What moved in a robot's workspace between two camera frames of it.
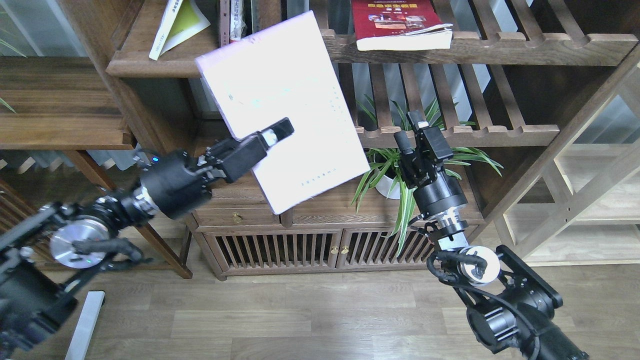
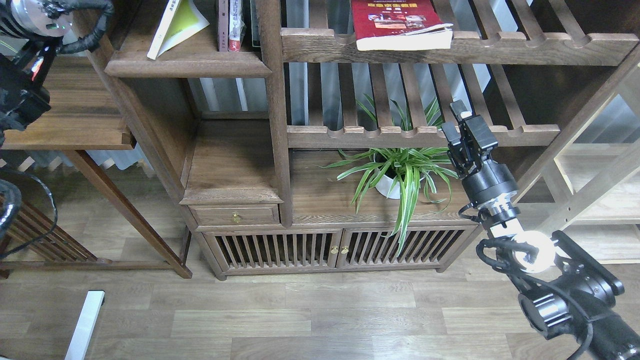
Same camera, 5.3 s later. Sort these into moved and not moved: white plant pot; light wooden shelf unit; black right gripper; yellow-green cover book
Moved: black right gripper
Not moved: yellow-green cover book; white plant pot; light wooden shelf unit
